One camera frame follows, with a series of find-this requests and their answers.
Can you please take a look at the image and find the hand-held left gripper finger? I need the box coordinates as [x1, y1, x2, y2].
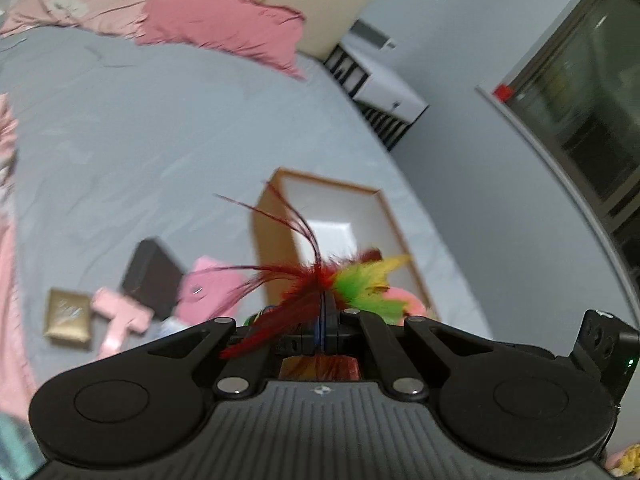
[145, 292, 324, 398]
[323, 292, 501, 397]

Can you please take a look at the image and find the red green feather toy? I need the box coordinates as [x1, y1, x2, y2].
[214, 180, 413, 382]

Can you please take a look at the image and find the wooden-edged storage box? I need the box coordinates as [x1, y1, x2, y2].
[252, 167, 443, 321]

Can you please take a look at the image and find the pink T-shaped tool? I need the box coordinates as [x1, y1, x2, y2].
[91, 287, 155, 361]

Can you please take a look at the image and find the gold gift box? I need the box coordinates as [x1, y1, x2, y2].
[42, 287, 93, 351]

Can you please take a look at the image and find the pink item in box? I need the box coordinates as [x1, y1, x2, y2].
[387, 287, 431, 318]

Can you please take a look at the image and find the yellow and pink cloth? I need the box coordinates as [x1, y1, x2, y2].
[605, 444, 640, 478]

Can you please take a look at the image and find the pink plush toy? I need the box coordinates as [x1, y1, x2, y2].
[175, 256, 261, 326]

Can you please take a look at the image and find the black box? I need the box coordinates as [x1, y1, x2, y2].
[119, 239, 188, 322]

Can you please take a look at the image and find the white bedside cabinet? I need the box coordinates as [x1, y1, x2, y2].
[324, 42, 430, 153]

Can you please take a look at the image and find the pink patterned blanket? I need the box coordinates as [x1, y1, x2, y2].
[0, 94, 37, 411]

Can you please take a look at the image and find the teal striped clothing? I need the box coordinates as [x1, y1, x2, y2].
[0, 412, 43, 478]

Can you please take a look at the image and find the dark pink pillow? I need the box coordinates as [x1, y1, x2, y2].
[134, 0, 307, 81]

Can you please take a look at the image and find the beige padded headboard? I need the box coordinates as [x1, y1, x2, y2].
[65, 0, 377, 61]

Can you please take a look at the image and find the light pink pillow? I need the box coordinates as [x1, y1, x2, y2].
[0, 0, 148, 38]

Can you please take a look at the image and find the glass window with frame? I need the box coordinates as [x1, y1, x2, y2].
[475, 0, 640, 311]

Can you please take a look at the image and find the grey wall switch panel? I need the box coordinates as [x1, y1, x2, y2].
[352, 19, 397, 51]

